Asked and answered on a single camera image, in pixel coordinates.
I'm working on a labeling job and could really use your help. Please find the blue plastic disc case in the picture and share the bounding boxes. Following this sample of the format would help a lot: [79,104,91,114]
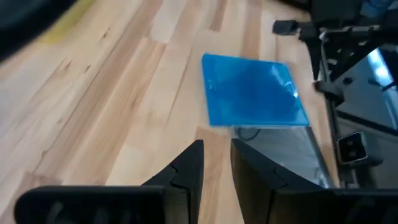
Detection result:
[201,52,310,128]

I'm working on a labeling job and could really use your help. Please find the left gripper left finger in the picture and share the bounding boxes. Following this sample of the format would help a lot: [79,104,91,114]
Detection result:
[14,139,205,224]

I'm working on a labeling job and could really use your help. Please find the clear black CD jewel case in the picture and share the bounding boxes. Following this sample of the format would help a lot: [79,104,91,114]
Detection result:
[231,125,336,190]

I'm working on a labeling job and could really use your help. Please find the small silver stereo camera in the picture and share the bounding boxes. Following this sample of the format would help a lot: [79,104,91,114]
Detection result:
[336,131,384,167]

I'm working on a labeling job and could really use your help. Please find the yellow plastic bin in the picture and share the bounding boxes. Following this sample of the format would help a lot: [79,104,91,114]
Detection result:
[39,0,96,44]

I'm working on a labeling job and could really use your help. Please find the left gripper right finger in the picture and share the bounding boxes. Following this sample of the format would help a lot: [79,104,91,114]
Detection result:
[230,139,398,224]

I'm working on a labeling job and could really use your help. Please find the black aluminium table frame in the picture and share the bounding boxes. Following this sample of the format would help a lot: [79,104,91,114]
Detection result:
[272,0,398,190]

